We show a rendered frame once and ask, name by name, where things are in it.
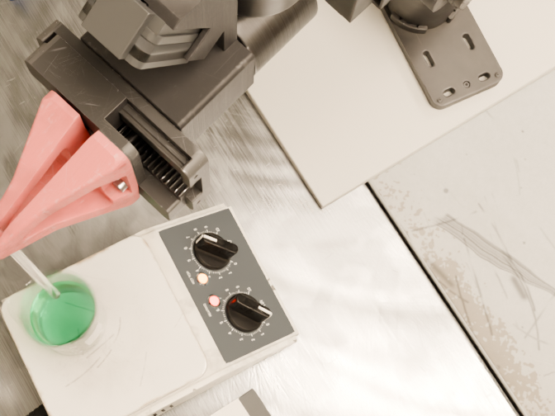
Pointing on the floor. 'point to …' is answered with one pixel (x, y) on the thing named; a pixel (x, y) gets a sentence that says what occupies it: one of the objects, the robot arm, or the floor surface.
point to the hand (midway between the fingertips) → (1, 238)
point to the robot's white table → (490, 235)
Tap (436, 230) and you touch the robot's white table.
